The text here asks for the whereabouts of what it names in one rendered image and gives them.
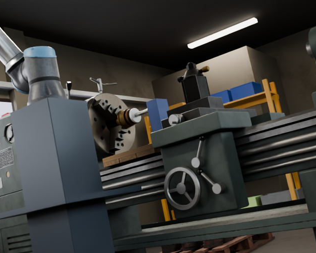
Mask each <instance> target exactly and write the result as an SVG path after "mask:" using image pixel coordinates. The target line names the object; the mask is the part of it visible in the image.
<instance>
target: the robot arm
mask: <svg viewBox="0 0 316 253"><path fill-rule="evenodd" d="M56 57H57V56H56V54H55V50H54V49H53V48H51V47H47V46H37V47H30V48H27V49H25V50H24V52H22V51H21V50H20V49H19V48H18V47H17V46H16V45H15V43H14V42H13V41H12V40H11V39H10V38H9V37H8V36H7V35H6V33H5V32H4V31H3V30H2V29H1V28H0V60H1V61H2V62H3V64H4V65H5V66H6V73H7V74H8V75H9V76H10V77H11V78H12V85H13V87H14V88H15V89H16V90H17V91H18V92H20V93H23V94H28V95H29V98H28V103H27V105H30V104H32V103H35V102H37V101H40V100H42V99H45V98H47V97H50V98H60V99H68V96H67V95H66V93H65V91H64V89H63V87H62V85H61V81H60V75H59V70H58V64H57V59H56Z"/></svg>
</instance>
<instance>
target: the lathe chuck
mask: <svg viewBox="0 0 316 253"><path fill-rule="evenodd" d="M92 99H95V100H96V101H98V100H100V99H103V100H104V101H105V102H106V103H107V104H108V105H110V104H111V105H112V106H113V107H114V108H115V109H116V108H119V109H120V110H126V109H128V107H127V106H126V104H125V103H124V102H123V101H122V100H121V99H120V98H119V97H117V96H115V95H113V94H111V93H101V94H98V95H96V96H94V97H91V98H89V99H87V100H85V101H87V106H88V112H89V117H90V122H91V128H92V133H93V138H94V144H95V149H96V155H97V158H99V159H103V158H107V157H110V155H107V154H109V134H110V131H109V130H110V129H111V128H114V124H113V121H112V120H110V121H106V120H105V119H104V118H103V116H102V115H101V114H100V113H99V112H98V111H97V110H96V109H95V108H94V106H93V105H92V104H89V102H90V101H91V100H92ZM134 139H135V125H134V126H131V127H130V128H129V129H127V133H125V134H124V140H122V141H121V150H118V151H115V155H116V154H119V153H123V152H126V151H129V150H130V149H131V147H132V145H133V143H134Z"/></svg>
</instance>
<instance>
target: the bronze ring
mask: <svg viewBox="0 0 316 253"><path fill-rule="evenodd" d="M131 109H132V108H131ZM131 109H126V110H121V111H120V112H119V113H118V116H117V118H116V123H117V124H118V125H121V127H122V128H124V129H129V128H130V127H132V126H134V125H135V124H137V123H138V122H137V123H134V122H133V121H132V120H131V119H130V117H129V111H130V110H131Z"/></svg>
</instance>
